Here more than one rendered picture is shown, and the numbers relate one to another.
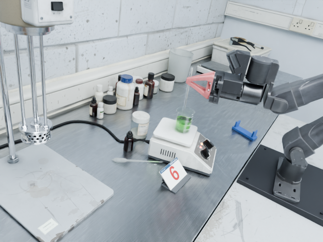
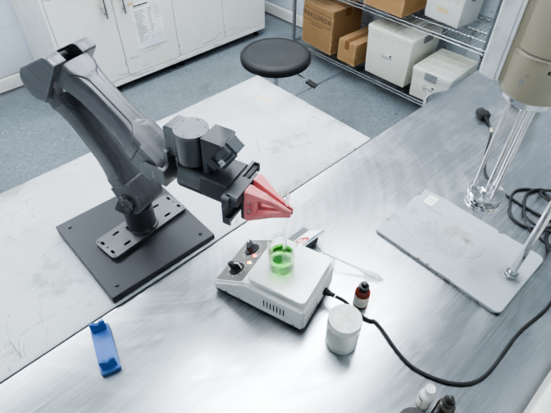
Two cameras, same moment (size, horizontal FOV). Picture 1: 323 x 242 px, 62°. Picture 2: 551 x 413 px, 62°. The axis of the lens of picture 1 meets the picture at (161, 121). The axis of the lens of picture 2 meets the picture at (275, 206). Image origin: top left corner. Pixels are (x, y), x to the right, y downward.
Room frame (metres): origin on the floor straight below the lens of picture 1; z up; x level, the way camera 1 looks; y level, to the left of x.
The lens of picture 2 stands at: (1.22, 0.09, 1.67)
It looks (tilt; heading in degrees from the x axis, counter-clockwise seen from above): 45 degrees down; 199
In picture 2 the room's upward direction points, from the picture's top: straight up
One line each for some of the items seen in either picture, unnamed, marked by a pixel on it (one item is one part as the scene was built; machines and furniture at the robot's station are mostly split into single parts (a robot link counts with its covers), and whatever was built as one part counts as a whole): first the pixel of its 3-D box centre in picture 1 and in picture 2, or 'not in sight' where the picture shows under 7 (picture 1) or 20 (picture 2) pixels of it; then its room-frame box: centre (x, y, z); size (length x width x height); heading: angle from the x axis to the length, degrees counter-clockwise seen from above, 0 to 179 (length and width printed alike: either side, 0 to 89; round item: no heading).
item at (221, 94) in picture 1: (228, 88); (228, 187); (0.72, -0.16, 1.15); 0.10 x 0.07 x 0.07; 171
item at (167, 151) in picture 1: (181, 144); (278, 277); (0.72, -0.08, 0.94); 0.22 x 0.13 x 0.08; 79
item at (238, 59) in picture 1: (233, 69); (226, 161); (0.72, -0.16, 1.21); 0.07 x 0.06 x 0.11; 171
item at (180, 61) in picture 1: (177, 65); not in sight; (1.42, -0.03, 0.97); 0.18 x 0.13 x 0.15; 38
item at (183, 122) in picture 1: (183, 120); (283, 254); (0.72, -0.06, 1.02); 0.06 x 0.05 x 0.08; 120
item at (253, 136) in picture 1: (245, 129); (103, 345); (0.94, -0.33, 0.92); 0.10 x 0.03 x 0.04; 46
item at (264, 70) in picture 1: (268, 82); (180, 148); (0.69, -0.26, 1.20); 0.12 x 0.09 x 0.12; 78
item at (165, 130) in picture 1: (176, 131); (290, 269); (0.72, -0.05, 0.98); 0.12 x 0.12 x 0.01; 79
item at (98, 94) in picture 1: (99, 95); not in sight; (0.95, 0.26, 0.94); 0.03 x 0.03 x 0.09
